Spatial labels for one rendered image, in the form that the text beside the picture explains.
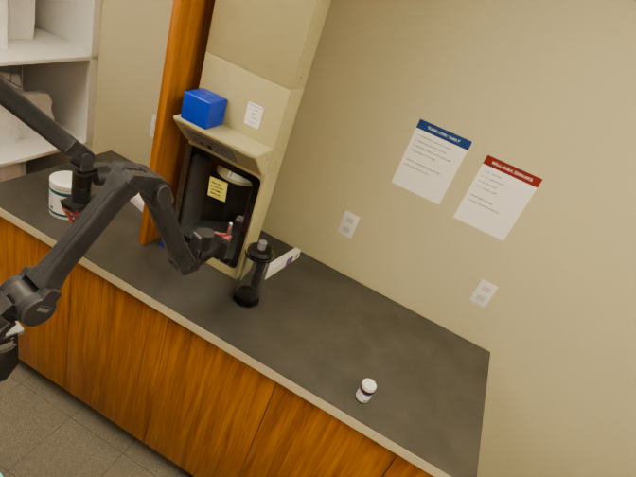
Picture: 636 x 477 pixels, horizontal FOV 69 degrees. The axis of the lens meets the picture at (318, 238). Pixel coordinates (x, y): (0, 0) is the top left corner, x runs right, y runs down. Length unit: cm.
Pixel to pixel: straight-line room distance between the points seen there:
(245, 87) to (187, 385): 111
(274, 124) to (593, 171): 110
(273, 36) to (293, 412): 122
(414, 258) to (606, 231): 70
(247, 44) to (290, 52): 15
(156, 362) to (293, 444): 61
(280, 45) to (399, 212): 83
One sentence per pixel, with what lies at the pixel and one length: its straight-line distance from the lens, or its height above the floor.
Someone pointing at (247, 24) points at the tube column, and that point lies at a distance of 155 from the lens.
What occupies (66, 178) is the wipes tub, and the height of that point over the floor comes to 109.
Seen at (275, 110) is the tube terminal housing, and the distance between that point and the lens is 153.
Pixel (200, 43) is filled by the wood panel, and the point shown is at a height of 172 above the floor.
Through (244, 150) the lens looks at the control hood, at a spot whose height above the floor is 151.
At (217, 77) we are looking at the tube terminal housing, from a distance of 163.
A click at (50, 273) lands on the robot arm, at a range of 119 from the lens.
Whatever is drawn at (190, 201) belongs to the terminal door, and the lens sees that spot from 180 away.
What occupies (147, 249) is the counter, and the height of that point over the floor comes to 94.
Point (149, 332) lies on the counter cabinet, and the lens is 186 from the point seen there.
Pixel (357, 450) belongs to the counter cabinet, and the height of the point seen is 79.
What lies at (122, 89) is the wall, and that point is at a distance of 250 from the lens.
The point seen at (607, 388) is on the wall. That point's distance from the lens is 227.
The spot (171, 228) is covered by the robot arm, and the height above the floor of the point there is 133.
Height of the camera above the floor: 208
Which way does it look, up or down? 30 degrees down
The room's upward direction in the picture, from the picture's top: 21 degrees clockwise
